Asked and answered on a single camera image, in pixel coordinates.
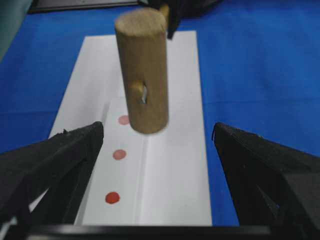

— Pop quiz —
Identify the white foam board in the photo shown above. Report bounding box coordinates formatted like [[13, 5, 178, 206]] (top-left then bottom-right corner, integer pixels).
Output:
[[50, 31, 212, 226]]

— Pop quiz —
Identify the blue table cloth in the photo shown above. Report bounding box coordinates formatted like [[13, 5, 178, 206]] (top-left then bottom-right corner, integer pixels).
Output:
[[0, 0, 320, 226]]

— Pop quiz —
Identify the wooden mallet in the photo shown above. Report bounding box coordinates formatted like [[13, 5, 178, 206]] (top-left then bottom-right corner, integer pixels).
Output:
[[114, 7, 169, 134]]

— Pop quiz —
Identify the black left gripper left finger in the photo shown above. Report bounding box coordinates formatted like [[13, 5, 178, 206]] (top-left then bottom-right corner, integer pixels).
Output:
[[0, 121, 104, 237]]

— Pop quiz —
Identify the black table rail frame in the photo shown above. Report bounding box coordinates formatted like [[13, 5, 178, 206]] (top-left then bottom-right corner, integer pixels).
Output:
[[28, 0, 138, 14]]

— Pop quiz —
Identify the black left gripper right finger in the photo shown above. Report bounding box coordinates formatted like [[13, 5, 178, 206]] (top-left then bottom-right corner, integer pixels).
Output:
[[212, 122, 320, 240]]

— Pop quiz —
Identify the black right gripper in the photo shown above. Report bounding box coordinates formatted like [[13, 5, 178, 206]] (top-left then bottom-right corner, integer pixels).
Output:
[[166, 0, 223, 39]]

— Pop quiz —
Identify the white paper strip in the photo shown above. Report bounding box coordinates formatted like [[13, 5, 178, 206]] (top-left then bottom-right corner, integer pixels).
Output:
[[82, 97, 212, 226]]

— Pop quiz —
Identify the green backdrop curtain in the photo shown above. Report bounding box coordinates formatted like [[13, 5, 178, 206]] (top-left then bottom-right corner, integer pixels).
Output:
[[0, 0, 33, 61]]

